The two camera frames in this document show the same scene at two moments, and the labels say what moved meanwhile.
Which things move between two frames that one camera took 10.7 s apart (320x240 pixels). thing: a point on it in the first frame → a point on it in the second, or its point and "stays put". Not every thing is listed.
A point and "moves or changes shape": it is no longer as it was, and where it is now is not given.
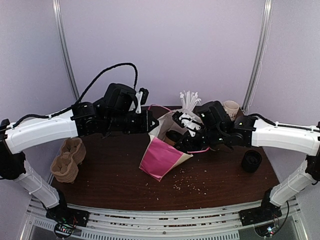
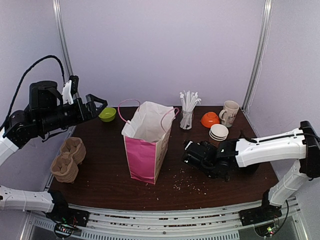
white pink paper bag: [160, 155] moves or changes shape
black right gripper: [185, 141] → [189, 153]
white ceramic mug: [231, 108] stays put
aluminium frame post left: [57, 7] stays put
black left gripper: [145, 126] → [90, 112]
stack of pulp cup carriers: [65, 167] stays put
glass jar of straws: [189, 101] stays put
